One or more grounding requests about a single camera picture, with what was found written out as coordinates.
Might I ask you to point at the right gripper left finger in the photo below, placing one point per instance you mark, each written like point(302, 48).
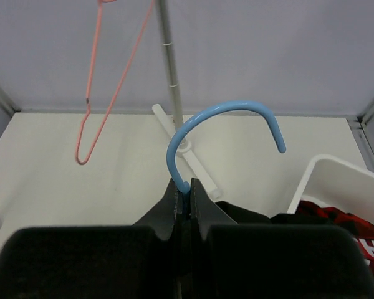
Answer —
point(123, 261)

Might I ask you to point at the white plastic basket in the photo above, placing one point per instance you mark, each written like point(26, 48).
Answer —
point(335, 182)

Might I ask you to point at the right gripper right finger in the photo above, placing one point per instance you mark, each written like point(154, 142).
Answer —
point(271, 260)

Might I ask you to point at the silver white clothes rack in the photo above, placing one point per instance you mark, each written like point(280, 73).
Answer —
point(40, 38)

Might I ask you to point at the blue clothes hanger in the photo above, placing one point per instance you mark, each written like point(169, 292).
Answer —
point(228, 106)

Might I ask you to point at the red black plaid shirt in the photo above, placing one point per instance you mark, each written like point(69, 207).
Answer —
point(362, 230)

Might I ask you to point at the pink clothes hanger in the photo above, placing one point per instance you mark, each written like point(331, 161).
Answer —
point(112, 78)

